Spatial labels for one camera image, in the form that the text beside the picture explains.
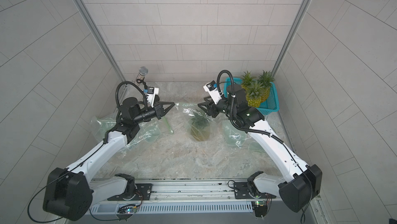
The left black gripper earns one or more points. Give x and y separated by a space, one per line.
159 110

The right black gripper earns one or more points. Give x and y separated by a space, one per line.
212 107

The bagged pineapple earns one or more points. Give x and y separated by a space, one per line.
200 128

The yellow pineapple zip bag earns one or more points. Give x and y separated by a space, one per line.
239 139

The yellow pineapple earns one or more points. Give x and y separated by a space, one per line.
254 94

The zip-top bag green pineapple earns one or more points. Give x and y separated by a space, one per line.
102 127

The orange pineapple zip bag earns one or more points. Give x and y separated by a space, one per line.
150 132

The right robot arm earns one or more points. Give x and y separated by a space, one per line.
299 182

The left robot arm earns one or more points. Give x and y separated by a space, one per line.
70 192

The black microphone stand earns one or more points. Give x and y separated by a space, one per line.
144 84

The glitter silver microphone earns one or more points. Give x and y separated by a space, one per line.
143 71

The teal plastic basket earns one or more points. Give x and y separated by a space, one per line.
270 105

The left circuit board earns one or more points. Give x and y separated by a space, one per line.
127 211

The circuit board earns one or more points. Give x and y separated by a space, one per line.
260 208
127 211

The right circuit board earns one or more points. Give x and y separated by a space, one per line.
260 208

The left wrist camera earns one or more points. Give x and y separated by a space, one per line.
151 93

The aluminium mounting rail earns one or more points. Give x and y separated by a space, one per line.
178 190

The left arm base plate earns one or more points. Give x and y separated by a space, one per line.
137 192

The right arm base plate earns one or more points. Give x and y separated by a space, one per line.
241 191

